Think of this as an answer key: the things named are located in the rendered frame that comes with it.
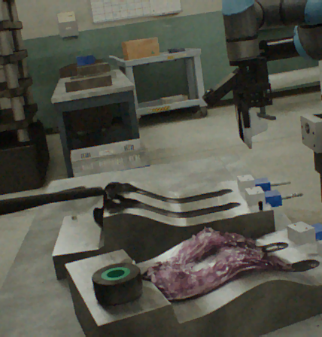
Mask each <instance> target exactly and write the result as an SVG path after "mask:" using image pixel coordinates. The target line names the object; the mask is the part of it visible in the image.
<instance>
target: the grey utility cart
mask: <svg viewBox="0 0 322 337"><path fill-rule="evenodd" d="M185 50H187V51H183V52H178V53H169V52H168V51H167V52H161V53H159V54H160V56H151V57H147V58H142V59H134V60H128V61H125V60H124V59H119V58H117V57H116V56H109V58H110V59H112V60H114V61H116V62H117V65H118V66H119V69H120V70H121V71H122V73H123V74H124V75H125V76H126V77H127V79H128V80H129V81H130V82H131V83H133V84H134V88H135V83H134V77H133V73H132V67H134V68H135V67H136V66H141V65H151V64H159V63H164V62H172V61H177V60H182V59H183V60H184V65H185V72H186V78H187V88H188V94H189V95H187V100H188V101H186V102H179V103H174V104H166V105H162V104H161V100H158V101H153V102H146V103H141V104H138V102H137V96H136V91H135V89H134V90H133V91H134V96H135V109H136V114H137V119H138V118H139V119H140V118H141V117H143V115H146V114H156V113H158V112H163V111H170V110H174V109H179V108H182V109H184V108H186V107H190V109H189V110H190V113H192V114H196V113H197V112H198V111H199V116H200V117H202V118H205V116H206V115H208V111H207V110H206V106H207V105H206V104H205V102H204V101H203V98H202V96H203V94H204V86H203V81H202V70H201V63H200V57H199V55H201V51H200V49H185ZM191 58H193V65H194V71H195V77H196V88H197V94H196V91H195V84H194V79H193V67H192V62H191ZM198 106H199V107H198ZM199 108H200V110H199ZM139 119H138V123H139V121H140V120H139ZM138 128H139V124H138Z"/></svg>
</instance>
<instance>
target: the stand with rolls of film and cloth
mask: <svg viewBox="0 0 322 337"><path fill-rule="evenodd" d="M293 36H294V35H290V36H285V37H280V38H268V39H264V40H262V41H260V43H259V42H258V46H259V55H258V56H257V57H264V58H267V62H270V61H275V60H279V59H286V58H290V57H298V56H300V55H299V54H298V52H297V50H296V48H295V44H294V41H293ZM319 80H320V67H319V66H315V67H311V68H304V69H300V70H296V71H286V72H281V73H277V74H271V75H269V82H270V83H271V88H272V90H276V89H279V88H283V87H290V86H292V87H293V86H297V85H301V84H304V83H311V82H315V81H319ZM256 113H257V116H258V117H262V118H266V119H268V120H276V117H275V116H271V115H267V114H266V106H265V107H261V108H260V113H258V112H256Z"/></svg>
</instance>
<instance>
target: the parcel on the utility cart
mask: <svg viewBox="0 0 322 337"><path fill-rule="evenodd" d="M121 44H122V48H123V54H124V60H125V61H128V60H134V59H142V58H147V57H151V56H160V54H159V45H158V39H157V38H146V39H138V40H132V41H124V42H122V43H121Z"/></svg>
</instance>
